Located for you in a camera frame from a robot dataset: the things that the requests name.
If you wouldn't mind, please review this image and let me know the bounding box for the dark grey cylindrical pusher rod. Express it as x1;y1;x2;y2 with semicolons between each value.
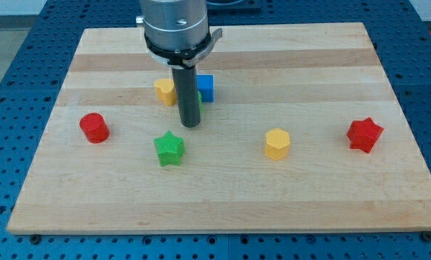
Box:
172;68;201;128

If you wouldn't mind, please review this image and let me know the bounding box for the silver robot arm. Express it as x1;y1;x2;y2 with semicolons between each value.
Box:
137;0;211;128

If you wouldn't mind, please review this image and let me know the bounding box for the green star block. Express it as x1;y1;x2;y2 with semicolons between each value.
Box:
154;131;186;167

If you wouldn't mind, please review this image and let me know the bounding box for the yellow hexagon block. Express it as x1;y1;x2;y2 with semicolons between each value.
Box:
264;128;291;160

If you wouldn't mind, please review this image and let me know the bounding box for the red star block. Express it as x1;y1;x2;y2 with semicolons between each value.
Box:
347;117;384;154

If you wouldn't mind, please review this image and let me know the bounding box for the blue cube block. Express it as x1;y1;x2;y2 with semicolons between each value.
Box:
196;74;214;103

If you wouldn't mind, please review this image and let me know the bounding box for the black clamp with metal lever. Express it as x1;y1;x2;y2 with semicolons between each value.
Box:
144;28;223;69

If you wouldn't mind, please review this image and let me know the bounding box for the yellow heart block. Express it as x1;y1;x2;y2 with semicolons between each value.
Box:
153;79;177;106

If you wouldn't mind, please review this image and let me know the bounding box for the green block behind rod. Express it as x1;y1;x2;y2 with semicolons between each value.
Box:
198;91;204;114

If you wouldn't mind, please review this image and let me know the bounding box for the red cylinder block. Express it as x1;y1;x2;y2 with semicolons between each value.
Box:
79;113;110;144

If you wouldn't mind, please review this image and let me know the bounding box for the wooden board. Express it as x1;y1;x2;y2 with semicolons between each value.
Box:
7;22;431;235

